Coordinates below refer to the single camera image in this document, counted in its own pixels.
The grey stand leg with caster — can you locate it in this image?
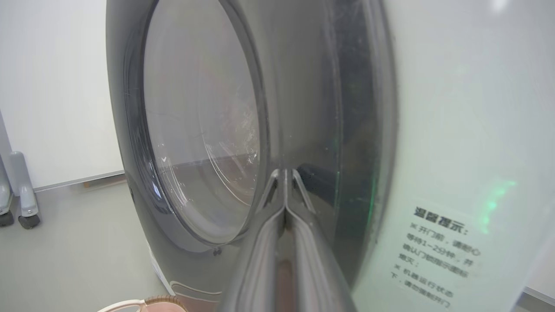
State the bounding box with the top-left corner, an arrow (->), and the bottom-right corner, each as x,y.
10,152 -> 41,229

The cream perforated basket brown rim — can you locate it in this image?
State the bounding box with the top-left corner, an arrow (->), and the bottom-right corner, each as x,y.
98,296 -> 189,312

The white text notice sticker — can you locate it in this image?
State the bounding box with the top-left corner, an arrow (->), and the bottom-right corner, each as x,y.
390,207 -> 484,310

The white front-load washing machine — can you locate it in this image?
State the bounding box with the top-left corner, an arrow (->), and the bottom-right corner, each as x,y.
147,0 -> 555,312

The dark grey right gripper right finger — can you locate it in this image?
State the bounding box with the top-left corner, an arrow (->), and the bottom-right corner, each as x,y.
284,169 -> 358,312

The black round glass washer door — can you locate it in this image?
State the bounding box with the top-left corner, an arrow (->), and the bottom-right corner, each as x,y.
106,0 -> 397,312

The white mobile partition panel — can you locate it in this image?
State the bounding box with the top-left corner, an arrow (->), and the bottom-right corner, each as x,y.
0,0 -> 126,191

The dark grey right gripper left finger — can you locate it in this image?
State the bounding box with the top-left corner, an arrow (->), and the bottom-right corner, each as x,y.
217,169 -> 287,312

